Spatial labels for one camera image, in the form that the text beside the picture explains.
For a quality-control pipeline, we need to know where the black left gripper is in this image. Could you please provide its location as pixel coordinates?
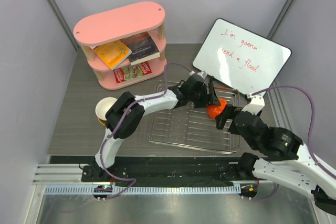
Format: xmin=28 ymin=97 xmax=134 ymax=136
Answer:
xmin=189 ymin=83 xmax=220 ymax=109

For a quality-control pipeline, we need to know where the orange bowl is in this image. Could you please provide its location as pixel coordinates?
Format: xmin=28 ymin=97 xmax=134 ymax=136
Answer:
xmin=206 ymin=98 xmax=227 ymax=119

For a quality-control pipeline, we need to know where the metal wire dish rack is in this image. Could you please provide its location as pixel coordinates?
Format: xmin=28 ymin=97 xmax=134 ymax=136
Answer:
xmin=145 ymin=79 xmax=241 ymax=154

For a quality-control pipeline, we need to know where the beige speckled bowl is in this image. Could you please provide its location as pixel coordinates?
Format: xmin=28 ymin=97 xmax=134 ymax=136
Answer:
xmin=95 ymin=97 xmax=117 ymax=121

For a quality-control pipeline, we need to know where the yellow bowl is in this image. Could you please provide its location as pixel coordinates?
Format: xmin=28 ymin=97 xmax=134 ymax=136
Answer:
xmin=98 ymin=118 xmax=106 ymax=126

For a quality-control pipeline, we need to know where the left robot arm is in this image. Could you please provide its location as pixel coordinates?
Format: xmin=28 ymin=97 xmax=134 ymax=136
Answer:
xmin=91 ymin=71 xmax=221 ymax=183

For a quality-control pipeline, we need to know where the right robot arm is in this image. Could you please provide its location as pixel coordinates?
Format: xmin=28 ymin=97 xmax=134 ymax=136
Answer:
xmin=215 ymin=105 xmax=335 ymax=215

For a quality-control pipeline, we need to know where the white whiteboard with red writing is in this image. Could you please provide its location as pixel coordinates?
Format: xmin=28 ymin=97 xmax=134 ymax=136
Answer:
xmin=193 ymin=18 xmax=292 ymax=94

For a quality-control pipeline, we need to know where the dark blue book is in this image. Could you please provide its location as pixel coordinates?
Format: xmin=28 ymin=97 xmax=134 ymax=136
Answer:
xmin=121 ymin=32 xmax=160 ymax=66

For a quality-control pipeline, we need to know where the red magazine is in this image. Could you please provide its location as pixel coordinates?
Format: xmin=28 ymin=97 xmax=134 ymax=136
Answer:
xmin=113 ymin=61 xmax=153 ymax=84

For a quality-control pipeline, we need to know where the pink three-tier shelf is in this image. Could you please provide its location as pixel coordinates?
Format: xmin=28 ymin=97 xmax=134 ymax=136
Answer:
xmin=73 ymin=1 xmax=167 ymax=90

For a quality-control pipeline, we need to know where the yellow book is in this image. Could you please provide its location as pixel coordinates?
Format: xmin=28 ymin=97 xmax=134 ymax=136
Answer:
xmin=91 ymin=40 xmax=132 ymax=70

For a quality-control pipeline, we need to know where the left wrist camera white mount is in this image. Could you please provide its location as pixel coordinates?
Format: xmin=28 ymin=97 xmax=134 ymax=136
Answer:
xmin=189 ymin=71 xmax=207 ymax=80

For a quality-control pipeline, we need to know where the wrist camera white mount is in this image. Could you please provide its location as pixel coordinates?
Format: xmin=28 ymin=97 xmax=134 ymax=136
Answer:
xmin=189 ymin=71 xmax=207 ymax=80
xmin=242 ymin=93 xmax=265 ymax=115

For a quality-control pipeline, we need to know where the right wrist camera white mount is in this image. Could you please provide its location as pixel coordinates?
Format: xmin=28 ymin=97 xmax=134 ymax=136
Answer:
xmin=242 ymin=93 xmax=265 ymax=115

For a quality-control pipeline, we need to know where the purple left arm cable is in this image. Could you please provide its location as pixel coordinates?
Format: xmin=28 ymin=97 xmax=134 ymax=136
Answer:
xmin=99 ymin=62 xmax=195 ymax=199

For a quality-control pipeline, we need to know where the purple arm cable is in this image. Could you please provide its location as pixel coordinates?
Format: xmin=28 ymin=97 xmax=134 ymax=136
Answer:
xmin=99 ymin=62 xmax=195 ymax=199
xmin=246 ymin=84 xmax=336 ymax=200

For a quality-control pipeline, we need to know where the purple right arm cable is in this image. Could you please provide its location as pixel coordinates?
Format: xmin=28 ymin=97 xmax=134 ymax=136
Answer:
xmin=246 ymin=84 xmax=336 ymax=200

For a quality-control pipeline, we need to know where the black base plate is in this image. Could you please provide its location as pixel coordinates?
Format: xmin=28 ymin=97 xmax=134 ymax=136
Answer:
xmin=81 ymin=155 xmax=268 ymax=183

